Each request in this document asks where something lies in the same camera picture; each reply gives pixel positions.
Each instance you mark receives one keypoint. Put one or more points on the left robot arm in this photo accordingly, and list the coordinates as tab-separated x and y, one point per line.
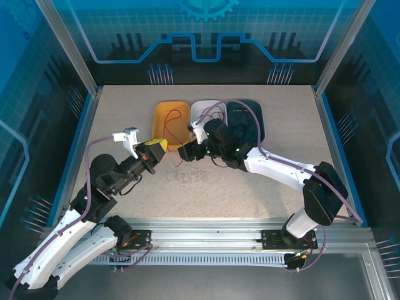
62	240

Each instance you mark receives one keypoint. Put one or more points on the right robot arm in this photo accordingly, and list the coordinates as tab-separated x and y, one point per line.
275	165

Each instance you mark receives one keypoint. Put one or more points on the orange plastic bin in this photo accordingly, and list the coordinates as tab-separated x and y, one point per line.
159	122

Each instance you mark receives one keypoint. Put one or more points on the white plastic bin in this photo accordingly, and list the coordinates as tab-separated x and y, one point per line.
197	109

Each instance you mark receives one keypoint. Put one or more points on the dark green plastic bin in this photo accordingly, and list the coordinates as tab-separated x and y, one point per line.
259	118

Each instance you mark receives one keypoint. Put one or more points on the blue table edge trim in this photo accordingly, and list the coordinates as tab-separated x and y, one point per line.
332	125
81	125

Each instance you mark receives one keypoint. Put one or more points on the aluminium front rail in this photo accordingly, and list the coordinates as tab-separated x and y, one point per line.
203	231

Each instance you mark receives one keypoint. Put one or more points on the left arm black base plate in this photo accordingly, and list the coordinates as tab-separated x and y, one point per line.
143	239

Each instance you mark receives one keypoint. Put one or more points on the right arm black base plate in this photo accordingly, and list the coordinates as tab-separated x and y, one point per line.
270	239

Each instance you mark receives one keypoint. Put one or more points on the aluminium enclosure post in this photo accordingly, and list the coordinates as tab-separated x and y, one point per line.
71	47
343	47

